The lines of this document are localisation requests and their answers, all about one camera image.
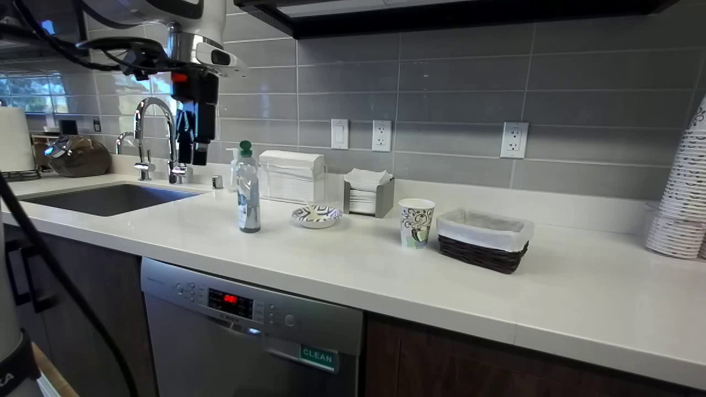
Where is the white power outlet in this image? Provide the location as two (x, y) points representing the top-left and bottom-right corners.
(372, 121), (393, 152)
(501, 121), (531, 158)

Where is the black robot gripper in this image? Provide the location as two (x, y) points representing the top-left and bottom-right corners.
(172, 71), (219, 165)

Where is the grey napkin holder with napkins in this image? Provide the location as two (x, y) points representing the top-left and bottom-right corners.
(345, 168), (395, 219)

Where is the white paper towel roll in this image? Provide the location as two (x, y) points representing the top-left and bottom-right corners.
(0, 107), (34, 172)

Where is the chrome kitchen faucet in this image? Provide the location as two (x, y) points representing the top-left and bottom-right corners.
(115, 95), (192, 185)

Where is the clear dish soap bottle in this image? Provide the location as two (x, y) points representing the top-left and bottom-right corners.
(232, 141), (260, 233)

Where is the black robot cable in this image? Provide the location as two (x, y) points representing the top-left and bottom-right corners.
(0, 172), (139, 397)

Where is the brown basket with white liner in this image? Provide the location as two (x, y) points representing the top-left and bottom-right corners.
(438, 209), (535, 274)

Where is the white paper towel box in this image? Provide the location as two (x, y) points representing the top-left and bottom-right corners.
(260, 151), (325, 202)

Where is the dark overhead cabinet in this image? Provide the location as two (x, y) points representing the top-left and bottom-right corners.
(232, 0), (678, 40)

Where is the dark kitchen sink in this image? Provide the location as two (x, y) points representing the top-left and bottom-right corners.
(28, 185), (191, 216)

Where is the stainless steel dishwasher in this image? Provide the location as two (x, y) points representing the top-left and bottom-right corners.
(142, 259), (364, 397)

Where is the small patterned dish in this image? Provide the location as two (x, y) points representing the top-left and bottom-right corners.
(291, 206), (342, 230)

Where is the patterned paper cup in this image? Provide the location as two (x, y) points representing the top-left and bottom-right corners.
(400, 199), (436, 248)

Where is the white wall switch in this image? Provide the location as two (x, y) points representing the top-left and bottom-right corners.
(331, 120), (352, 151)

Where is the white power outlet right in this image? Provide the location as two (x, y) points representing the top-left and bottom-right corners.
(501, 121), (531, 158)

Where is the white power outlet middle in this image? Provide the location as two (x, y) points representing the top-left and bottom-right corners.
(372, 121), (393, 152)

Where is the dark wood cabinet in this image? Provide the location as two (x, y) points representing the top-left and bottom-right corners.
(362, 313), (706, 397)

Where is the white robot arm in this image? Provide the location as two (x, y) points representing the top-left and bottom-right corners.
(83, 0), (240, 165)

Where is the brown bowl by sink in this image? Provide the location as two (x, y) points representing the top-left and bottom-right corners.
(45, 137), (114, 177)

